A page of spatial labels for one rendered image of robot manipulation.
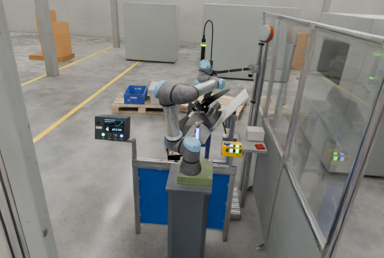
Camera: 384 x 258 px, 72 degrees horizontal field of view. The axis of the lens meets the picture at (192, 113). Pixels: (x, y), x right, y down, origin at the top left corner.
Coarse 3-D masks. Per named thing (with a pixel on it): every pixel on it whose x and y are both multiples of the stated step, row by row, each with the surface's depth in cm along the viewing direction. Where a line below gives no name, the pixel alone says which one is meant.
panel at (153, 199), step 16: (144, 176) 237; (160, 176) 236; (224, 176) 232; (144, 192) 244; (160, 192) 243; (224, 192) 239; (144, 208) 252; (160, 208) 251; (208, 208) 247; (224, 208) 246; (160, 224) 258; (208, 224) 255; (224, 224) 253
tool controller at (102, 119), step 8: (96, 120) 214; (104, 120) 213; (112, 120) 213; (120, 120) 213; (128, 120) 217; (96, 128) 215; (112, 128) 214; (120, 128) 214; (128, 128) 219; (96, 136) 216; (104, 136) 215; (112, 136) 215; (128, 136) 221
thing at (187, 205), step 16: (176, 176) 188; (176, 192) 177; (192, 192) 175; (208, 192) 174; (176, 208) 182; (192, 208) 182; (176, 224) 188; (192, 224) 187; (176, 240) 194; (192, 240) 193; (176, 256) 201; (192, 256) 200
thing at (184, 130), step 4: (188, 116) 259; (180, 120) 263; (184, 120) 260; (180, 124) 260; (184, 124) 258; (180, 128) 258; (184, 128) 256; (188, 128) 255; (184, 132) 254; (184, 136) 252
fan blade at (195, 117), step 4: (192, 116) 240; (196, 116) 238; (200, 116) 238; (204, 116) 238; (188, 120) 236; (192, 120) 233; (196, 120) 231; (200, 120) 229; (204, 120) 228; (208, 120) 226; (188, 124) 229; (192, 124) 227
